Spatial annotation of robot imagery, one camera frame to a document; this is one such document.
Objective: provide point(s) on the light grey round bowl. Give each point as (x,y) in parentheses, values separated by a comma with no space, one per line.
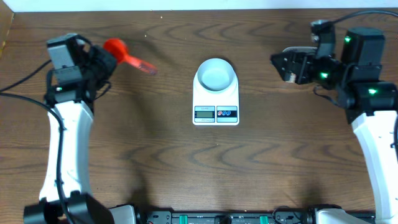
(216,74)

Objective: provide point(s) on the clear plastic soybean container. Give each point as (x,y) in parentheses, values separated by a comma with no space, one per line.
(296,64)

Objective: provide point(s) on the red plastic measuring scoop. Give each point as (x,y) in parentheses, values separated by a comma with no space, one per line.
(118,49)

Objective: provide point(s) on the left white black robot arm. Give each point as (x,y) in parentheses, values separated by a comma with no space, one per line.
(66,191)

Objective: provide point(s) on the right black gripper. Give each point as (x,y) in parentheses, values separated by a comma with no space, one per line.
(271,61)

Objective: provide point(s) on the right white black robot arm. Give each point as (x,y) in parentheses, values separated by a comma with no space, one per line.
(370,104)

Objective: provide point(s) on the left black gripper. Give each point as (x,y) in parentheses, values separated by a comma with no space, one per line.
(107,60)

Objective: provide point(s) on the white digital kitchen scale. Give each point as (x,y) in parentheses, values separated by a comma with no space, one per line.
(215,108)

